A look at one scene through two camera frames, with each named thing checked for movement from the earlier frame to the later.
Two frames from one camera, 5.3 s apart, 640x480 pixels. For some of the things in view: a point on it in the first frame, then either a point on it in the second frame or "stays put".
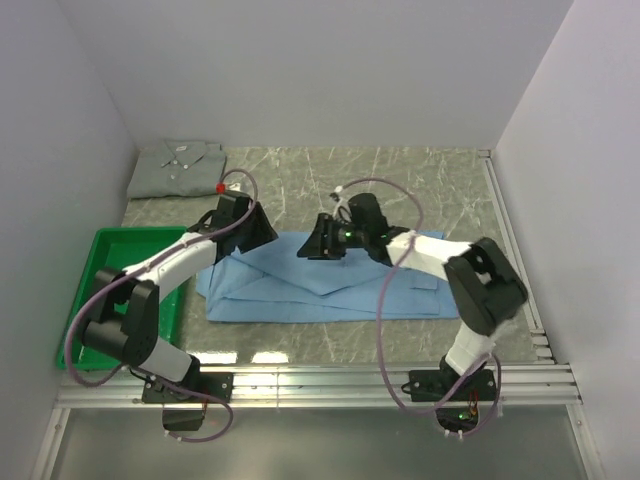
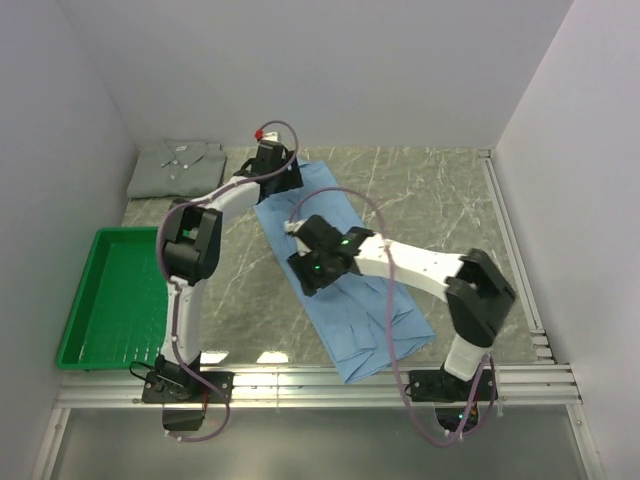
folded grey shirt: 177,168 stays put
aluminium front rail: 78,387 stays put
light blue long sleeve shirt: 273,284 to 365,321
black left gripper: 264,233 to 292,178
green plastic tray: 113,249 stays put
